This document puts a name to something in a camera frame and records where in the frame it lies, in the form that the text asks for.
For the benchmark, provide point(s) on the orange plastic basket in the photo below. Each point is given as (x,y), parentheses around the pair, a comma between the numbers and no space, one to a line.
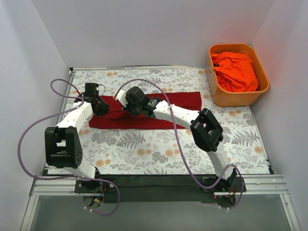
(223,98)

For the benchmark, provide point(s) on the floral patterned table mat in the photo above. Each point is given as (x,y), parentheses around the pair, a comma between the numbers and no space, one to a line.
(136,151)

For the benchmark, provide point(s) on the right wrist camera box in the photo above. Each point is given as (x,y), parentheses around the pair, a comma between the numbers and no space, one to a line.
(131,96)

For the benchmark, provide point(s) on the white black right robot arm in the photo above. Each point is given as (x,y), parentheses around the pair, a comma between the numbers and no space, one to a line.
(205,129)

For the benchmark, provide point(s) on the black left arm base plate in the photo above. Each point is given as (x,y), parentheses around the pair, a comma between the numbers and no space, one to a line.
(92,186)

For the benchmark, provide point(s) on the aluminium front frame rail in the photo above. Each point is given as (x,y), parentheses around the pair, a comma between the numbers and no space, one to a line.
(255,184)

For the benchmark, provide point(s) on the bright orange t-shirt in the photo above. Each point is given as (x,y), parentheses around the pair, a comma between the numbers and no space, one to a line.
(234,71)

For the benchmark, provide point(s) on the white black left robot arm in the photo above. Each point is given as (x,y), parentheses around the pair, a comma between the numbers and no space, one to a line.
(62,144)

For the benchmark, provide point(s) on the dark red t-shirt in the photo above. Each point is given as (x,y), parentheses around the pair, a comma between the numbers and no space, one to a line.
(116,118)

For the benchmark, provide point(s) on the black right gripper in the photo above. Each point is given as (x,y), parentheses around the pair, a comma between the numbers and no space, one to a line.
(130,107)

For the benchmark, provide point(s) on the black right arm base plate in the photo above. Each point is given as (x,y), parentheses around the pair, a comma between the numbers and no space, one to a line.
(223,186)

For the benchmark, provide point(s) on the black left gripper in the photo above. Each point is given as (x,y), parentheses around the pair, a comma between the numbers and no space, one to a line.
(101,109)

